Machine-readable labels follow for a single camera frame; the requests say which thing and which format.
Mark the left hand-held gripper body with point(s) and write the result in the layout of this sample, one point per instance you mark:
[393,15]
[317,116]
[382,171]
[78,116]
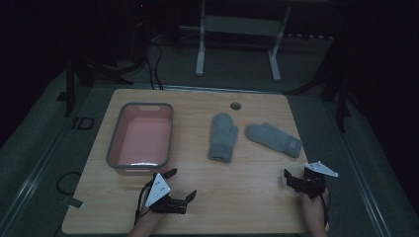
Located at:
[158,191]

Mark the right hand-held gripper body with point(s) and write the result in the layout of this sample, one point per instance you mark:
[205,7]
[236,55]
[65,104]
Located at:
[314,184]

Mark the grey mitten with label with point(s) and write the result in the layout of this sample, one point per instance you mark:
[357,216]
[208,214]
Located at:
[273,138]

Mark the pink basin with grey rim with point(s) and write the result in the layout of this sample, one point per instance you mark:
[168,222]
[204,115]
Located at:
[144,140]

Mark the plain grey mitten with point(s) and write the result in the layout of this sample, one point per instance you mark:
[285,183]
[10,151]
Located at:
[222,138]

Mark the person's right hand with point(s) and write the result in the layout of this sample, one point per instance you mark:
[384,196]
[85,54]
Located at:
[314,214]

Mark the person's left hand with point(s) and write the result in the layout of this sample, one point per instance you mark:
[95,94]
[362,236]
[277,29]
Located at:
[146,225]

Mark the black tripod stand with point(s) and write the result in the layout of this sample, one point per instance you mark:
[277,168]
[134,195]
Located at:
[342,98]
[69,89]

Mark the white metal stand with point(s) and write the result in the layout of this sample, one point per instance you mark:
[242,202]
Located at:
[242,25]

